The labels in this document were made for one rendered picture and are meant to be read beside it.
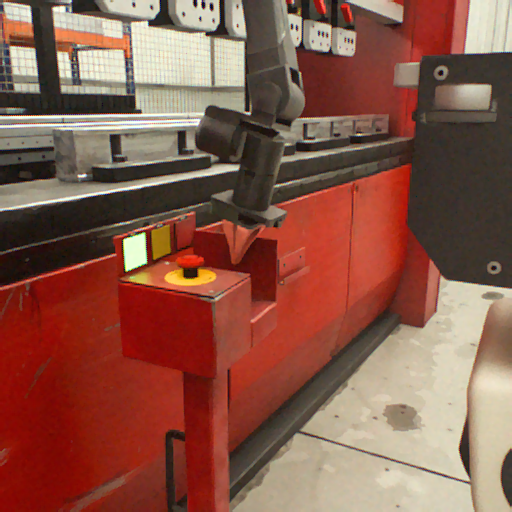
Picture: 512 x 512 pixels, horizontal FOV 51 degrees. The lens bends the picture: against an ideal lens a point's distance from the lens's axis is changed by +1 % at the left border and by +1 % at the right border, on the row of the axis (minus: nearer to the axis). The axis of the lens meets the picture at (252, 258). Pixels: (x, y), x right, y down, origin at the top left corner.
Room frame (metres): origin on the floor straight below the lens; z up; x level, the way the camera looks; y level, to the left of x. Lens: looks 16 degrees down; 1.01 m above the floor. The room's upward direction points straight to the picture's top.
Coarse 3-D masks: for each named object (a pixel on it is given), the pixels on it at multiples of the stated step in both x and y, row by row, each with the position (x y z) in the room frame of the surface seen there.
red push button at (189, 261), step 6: (180, 258) 0.70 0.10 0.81; (186, 258) 0.70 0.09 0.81; (192, 258) 0.70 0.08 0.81; (198, 258) 0.70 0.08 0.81; (180, 264) 0.69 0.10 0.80; (186, 264) 0.69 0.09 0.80; (192, 264) 0.69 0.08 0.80; (198, 264) 0.69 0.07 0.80; (186, 270) 0.70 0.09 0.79; (192, 270) 0.70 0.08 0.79; (186, 276) 0.70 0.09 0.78; (192, 276) 0.70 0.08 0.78
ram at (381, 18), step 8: (344, 0) 1.91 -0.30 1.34; (352, 0) 1.97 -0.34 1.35; (360, 0) 2.02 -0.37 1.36; (392, 0) 2.30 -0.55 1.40; (400, 0) 2.38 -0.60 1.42; (360, 8) 2.07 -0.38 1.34; (368, 8) 2.09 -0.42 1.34; (376, 8) 2.16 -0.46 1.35; (384, 8) 2.23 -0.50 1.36; (368, 16) 2.24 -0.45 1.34; (376, 16) 2.25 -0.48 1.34; (384, 16) 2.25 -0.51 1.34; (392, 16) 2.31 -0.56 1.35; (400, 16) 2.39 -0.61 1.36
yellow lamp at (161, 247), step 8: (152, 232) 0.77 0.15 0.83; (160, 232) 0.78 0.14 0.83; (168, 232) 0.80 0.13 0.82; (152, 240) 0.77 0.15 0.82; (160, 240) 0.78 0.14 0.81; (168, 240) 0.80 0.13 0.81; (152, 248) 0.77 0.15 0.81; (160, 248) 0.78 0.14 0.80; (168, 248) 0.80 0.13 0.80; (160, 256) 0.78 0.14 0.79
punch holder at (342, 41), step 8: (336, 0) 1.87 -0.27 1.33; (336, 8) 1.87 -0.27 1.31; (352, 8) 1.96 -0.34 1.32; (336, 16) 1.87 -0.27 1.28; (352, 16) 1.97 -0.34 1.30; (336, 24) 1.87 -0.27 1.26; (344, 24) 1.91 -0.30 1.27; (336, 32) 1.87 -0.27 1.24; (344, 32) 1.91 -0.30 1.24; (352, 32) 1.97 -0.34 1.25; (336, 40) 1.87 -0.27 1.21; (344, 40) 1.91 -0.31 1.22; (352, 40) 1.97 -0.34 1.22; (336, 48) 1.87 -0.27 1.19; (344, 48) 1.91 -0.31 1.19; (352, 48) 1.97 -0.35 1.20; (328, 56) 1.98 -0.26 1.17; (336, 56) 1.98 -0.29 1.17; (344, 56) 1.98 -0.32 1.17
